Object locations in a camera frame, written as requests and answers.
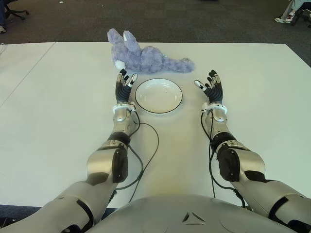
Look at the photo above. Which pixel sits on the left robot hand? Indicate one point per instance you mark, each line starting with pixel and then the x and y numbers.
pixel 121 89

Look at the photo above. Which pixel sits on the silver robot torso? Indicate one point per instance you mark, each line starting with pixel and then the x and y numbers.
pixel 170 213

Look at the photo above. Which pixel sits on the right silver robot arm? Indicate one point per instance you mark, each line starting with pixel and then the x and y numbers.
pixel 250 160

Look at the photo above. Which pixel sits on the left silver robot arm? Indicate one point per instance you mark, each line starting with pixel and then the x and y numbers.
pixel 102 160

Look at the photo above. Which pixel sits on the purple plush bunny doll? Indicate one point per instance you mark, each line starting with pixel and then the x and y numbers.
pixel 145 58

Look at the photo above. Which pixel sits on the person in white shoe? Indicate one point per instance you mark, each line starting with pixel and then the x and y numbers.
pixel 1 29

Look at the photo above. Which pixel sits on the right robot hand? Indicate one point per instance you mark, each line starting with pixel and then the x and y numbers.
pixel 215 91

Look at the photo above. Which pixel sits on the white plate with black rim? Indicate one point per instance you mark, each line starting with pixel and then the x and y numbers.
pixel 158 97

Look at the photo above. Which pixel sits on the seated person in light trousers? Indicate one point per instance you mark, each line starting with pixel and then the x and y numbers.
pixel 283 19

